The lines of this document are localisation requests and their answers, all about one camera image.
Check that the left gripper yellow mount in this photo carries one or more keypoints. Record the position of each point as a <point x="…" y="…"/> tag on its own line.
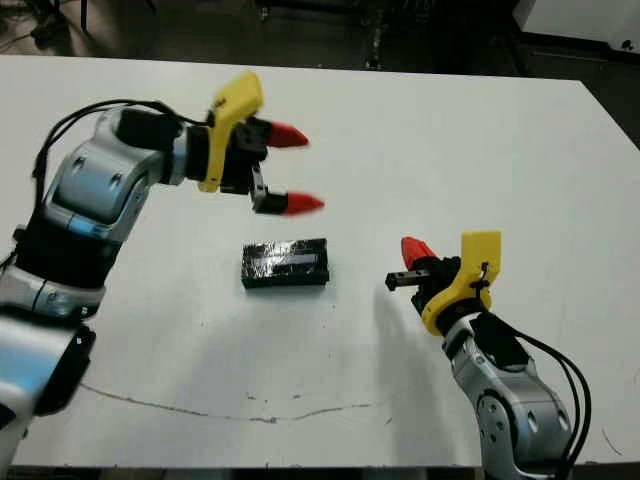
<point x="225" y="130"/>

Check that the right gripper yellow mount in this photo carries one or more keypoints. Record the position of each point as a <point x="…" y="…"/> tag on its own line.
<point x="465" y="297"/>

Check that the glossy black box lid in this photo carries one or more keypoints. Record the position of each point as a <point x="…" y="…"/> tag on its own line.
<point x="285" y="262"/>

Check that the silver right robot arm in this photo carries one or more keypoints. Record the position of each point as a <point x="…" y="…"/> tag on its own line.
<point x="510" y="410"/>

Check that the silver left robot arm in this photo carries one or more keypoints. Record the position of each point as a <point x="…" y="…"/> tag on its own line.
<point x="100" y="170"/>

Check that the white cabinet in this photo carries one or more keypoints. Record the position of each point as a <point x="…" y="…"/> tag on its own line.
<point x="580" y="17"/>

